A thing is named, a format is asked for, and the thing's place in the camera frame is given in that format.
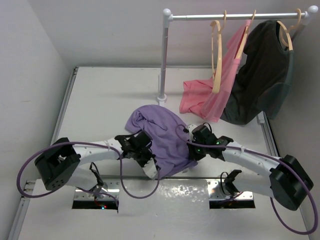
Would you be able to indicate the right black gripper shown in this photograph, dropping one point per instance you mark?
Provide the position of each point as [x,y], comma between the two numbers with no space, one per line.
[193,155]

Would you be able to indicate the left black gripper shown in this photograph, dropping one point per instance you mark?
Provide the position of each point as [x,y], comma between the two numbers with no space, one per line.
[150,154]

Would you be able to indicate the purple t shirt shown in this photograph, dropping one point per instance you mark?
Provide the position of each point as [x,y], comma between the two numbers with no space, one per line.
[170,150]

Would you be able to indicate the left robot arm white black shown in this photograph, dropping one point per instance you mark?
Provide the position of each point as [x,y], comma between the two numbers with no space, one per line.
[61,164]

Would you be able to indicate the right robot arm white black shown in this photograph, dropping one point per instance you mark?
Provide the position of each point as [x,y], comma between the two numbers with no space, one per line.
[281,179]

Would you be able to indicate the pink t shirt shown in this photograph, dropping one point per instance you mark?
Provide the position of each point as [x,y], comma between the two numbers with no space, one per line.
[198,98]

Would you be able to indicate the dark grey t shirt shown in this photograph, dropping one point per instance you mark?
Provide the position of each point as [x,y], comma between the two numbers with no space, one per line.
[264,81]

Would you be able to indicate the wooden hanger holding pink shirt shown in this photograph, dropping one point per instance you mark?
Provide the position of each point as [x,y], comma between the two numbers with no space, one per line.
[244,37]

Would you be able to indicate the silver clothes rack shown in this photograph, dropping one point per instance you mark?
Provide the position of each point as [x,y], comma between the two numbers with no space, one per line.
[168,17]

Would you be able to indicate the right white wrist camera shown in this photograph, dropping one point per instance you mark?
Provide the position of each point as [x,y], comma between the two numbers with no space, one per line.
[191,127]

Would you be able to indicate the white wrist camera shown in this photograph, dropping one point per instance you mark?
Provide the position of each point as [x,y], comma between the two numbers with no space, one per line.
[191,127]
[150,169]

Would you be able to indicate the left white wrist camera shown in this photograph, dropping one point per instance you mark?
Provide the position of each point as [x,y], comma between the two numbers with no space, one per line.
[150,169]

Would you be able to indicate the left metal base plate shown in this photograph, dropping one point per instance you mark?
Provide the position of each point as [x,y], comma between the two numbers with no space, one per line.
[107,192]

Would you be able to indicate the metal base plate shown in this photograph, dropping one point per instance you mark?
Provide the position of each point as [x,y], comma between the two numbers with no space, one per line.
[215,192]
[107,192]

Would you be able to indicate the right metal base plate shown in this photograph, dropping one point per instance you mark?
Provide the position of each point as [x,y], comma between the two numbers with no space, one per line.
[215,192]

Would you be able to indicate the aluminium table frame rail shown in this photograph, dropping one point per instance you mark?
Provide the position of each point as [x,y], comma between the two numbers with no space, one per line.
[30,184]

